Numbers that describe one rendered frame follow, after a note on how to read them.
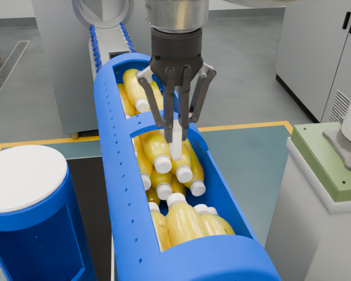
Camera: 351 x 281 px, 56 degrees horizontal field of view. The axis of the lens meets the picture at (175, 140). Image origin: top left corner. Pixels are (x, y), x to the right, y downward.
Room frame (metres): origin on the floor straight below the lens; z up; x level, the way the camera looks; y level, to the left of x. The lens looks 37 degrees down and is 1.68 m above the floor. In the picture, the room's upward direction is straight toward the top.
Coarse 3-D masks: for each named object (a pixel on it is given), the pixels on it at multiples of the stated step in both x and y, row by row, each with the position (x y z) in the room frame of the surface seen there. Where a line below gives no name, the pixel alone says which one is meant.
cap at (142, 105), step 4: (140, 100) 0.88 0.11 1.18; (144, 100) 0.88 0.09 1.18; (136, 104) 0.87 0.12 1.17; (140, 104) 0.87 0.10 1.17; (144, 104) 0.87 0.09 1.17; (148, 104) 0.88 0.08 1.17; (136, 108) 0.87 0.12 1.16; (140, 108) 0.87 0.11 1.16; (144, 108) 0.87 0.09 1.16; (148, 108) 0.88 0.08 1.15; (140, 112) 0.87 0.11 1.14
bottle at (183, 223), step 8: (176, 200) 0.47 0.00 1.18; (184, 200) 0.48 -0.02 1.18; (168, 208) 0.47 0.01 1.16; (176, 208) 0.44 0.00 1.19; (184, 208) 0.44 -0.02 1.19; (192, 208) 0.45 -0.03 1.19; (168, 216) 0.43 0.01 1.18; (176, 216) 0.42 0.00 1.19; (184, 216) 0.42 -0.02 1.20; (192, 216) 0.42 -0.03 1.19; (200, 216) 0.43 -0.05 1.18; (168, 224) 0.42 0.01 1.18; (176, 224) 0.40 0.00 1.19; (184, 224) 0.40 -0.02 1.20; (192, 224) 0.40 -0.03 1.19; (200, 224) 0.41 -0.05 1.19; (168, 232) 0.40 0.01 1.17; (176, 232) 0.39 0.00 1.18; (184, 232) 0.38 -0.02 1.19; (192, 232) 0.38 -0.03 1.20; (200, 232) 0.38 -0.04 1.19; (176, 240) 0.37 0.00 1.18; (184, 240) 0.37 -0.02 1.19
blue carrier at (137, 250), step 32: (128, 64) 1.11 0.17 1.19; (96, 96) 0.97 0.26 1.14; (128, 128) 0.68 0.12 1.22; (160, 128) 0.67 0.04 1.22; (192, 128) 0.70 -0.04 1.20; (128, 160) 0.57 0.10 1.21; (128, 192) 0.48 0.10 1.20; (224, 192) 0.58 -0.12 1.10; (128, 224) 0.41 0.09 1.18; (128, 256) 0.35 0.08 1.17; (160, 256) 0.32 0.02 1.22; (192, 256) 0.31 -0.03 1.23; (224, 256) 0.31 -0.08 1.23; (256, 256) 0.32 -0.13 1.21
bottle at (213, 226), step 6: (204, 216) 0.46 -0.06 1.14; (210, 216) 0.46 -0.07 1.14; (204, 222) 0.44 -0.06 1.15; (210, 222) 0.44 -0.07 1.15; (216, 222) 0.44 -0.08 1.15; (210, 228) 0.43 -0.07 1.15; (216, 228) 0.43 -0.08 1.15; (222, 228) 0.43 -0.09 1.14; (210, 234) 0.41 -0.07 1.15; (216, 234) 0.41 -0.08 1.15; (222, 234) 0.42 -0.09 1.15
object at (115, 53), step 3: (108, 51) 1.52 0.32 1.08; (111, 51) 1.51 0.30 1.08; (114, 51) 1.51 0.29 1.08; (117, 51) 1.51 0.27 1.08; (120, 51) 1.52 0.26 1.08; (123, 51) 1.52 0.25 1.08; (126, 51) 1.52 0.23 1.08; (129, 51) 1.53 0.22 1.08; (111, 54) 1.49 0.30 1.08; (114, 54) 1.49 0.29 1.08; (117, 54) 1.50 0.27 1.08; (120, 54) 1.50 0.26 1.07; (111, 57) 1.49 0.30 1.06
